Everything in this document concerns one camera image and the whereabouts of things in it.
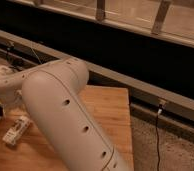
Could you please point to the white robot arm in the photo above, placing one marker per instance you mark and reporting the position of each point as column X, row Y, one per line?
column 50, row 93

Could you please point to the metal window frame rail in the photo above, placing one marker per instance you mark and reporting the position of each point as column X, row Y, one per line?
column 170, row 20

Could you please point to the white plastic bottle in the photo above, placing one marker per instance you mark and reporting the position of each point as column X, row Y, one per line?
column 16, row 130

